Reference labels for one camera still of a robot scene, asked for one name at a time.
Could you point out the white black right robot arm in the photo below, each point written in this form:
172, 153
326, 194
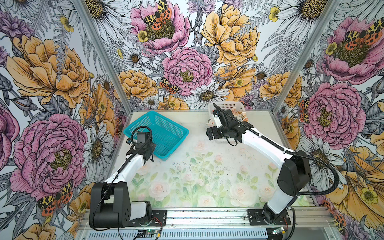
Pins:
294, 168

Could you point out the aluminium corner post left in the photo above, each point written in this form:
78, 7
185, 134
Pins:
97, 41

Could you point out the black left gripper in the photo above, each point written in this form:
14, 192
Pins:
153, 145

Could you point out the aluminium front rail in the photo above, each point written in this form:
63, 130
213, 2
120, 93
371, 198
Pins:
299, 223

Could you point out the teal plastic basket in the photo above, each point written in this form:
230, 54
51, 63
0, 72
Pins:
167, 134

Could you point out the aluminium corner post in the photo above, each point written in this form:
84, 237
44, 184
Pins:
319, 28
97, 41

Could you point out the white plastic laundry basket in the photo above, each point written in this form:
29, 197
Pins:
227, 105

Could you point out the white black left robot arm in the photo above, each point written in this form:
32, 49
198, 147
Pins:
111, 205

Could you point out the aluminium corner post right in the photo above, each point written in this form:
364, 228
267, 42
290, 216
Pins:
319, 28

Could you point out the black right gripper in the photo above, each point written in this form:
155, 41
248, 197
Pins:
215, 129

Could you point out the orange and white towel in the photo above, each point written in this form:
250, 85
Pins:
241, 116

